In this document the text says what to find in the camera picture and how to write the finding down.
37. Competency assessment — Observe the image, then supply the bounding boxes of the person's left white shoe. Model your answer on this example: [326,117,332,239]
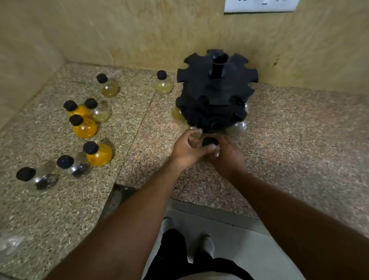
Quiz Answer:
[161,217,176,236]

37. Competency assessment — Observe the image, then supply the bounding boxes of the person's black trousers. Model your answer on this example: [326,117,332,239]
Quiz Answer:
[143,229,255,280]

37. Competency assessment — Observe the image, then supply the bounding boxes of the orange jar black cap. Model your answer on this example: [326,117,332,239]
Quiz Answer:
[63,100,92,119]
[83,141,113,167]
[69,114,98,139]

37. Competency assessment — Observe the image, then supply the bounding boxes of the person's right hand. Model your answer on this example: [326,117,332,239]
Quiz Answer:
[206,135,248,181]

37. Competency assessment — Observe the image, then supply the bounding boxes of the person's left forearm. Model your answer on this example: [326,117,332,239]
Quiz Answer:
[43,160,188,280]

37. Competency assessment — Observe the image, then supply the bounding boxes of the person's white shoe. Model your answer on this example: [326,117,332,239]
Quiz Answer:
[201,235,214,258]
[161,217,176,236]

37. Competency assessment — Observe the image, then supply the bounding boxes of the clear plastic wrapper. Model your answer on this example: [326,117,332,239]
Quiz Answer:
[0,235,27,253]

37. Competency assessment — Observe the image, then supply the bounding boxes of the white wall switch plate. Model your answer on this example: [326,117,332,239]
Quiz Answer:
[224,0,300,14]

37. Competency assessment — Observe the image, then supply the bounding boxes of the clear jar black cap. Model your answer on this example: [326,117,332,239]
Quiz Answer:
[230,121,248,135]
[189,133,221,158]

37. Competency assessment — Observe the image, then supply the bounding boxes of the pale yellow jar black cap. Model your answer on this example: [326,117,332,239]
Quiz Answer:
[84,98,112,123]
[155,70,174,95]
[96,73,120,98]
[172,105,186,123]

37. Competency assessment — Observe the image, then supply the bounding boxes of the person's right forearm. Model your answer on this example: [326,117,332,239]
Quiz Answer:
[227,169,369,280]

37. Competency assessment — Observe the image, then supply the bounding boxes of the clear jar with dark contents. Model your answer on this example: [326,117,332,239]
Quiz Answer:
[16,165,59,191]
[56,155,91,178]

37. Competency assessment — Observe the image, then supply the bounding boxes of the person's left hand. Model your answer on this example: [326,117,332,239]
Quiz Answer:
[170,129,216,174]

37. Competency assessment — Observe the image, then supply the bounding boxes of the black revolving jar rack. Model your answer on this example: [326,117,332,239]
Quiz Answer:
[175,49,259,134]

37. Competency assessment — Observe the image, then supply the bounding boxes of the person's right white shoe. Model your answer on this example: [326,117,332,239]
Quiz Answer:
[201,235,214,258]

